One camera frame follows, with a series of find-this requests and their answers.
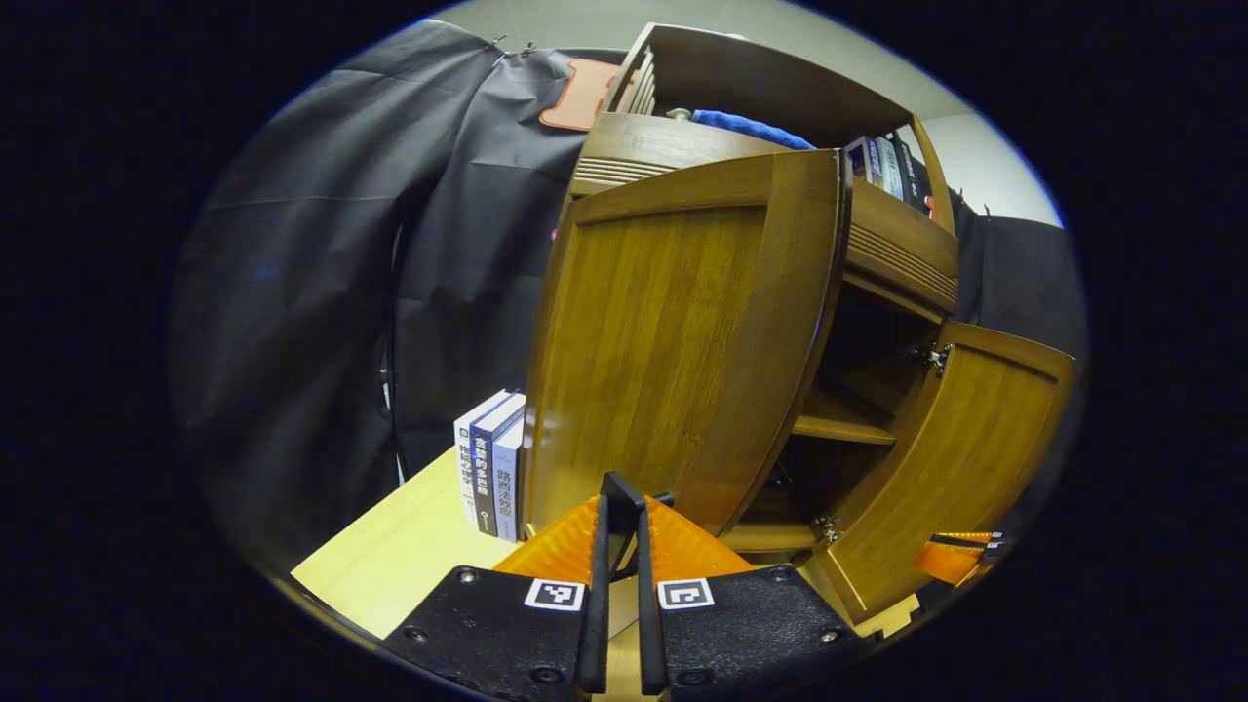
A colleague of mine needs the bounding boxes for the wooden shoe cabinet door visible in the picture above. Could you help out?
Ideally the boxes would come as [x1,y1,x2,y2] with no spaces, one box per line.
[809,320,1076,640]
[517,149,854,586]

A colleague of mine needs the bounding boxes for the wooden double-door shoe cabinet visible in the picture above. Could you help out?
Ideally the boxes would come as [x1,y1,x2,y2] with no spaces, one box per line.
[526,22,961,566]

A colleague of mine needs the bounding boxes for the light blue standing book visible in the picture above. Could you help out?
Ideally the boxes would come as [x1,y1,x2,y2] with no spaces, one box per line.
[492,414,527,544]

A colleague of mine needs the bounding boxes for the grey spine book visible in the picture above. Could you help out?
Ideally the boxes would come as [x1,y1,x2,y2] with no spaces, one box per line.
[871,136,903,201]

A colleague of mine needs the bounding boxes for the black spine book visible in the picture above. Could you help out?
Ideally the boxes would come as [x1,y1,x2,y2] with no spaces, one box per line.
[892,136,932,215]

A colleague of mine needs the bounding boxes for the blue towel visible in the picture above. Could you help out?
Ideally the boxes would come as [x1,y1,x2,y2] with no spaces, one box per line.
[690,108,818,152]

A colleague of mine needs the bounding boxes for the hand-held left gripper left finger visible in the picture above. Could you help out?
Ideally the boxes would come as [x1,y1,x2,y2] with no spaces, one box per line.
[380,492,612,702]

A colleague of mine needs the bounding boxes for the navy standing book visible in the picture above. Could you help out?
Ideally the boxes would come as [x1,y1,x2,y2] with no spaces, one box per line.
[470,392,527,539]

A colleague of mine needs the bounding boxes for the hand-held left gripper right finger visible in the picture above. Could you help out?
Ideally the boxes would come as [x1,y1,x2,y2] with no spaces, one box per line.
[634,495,866,702]

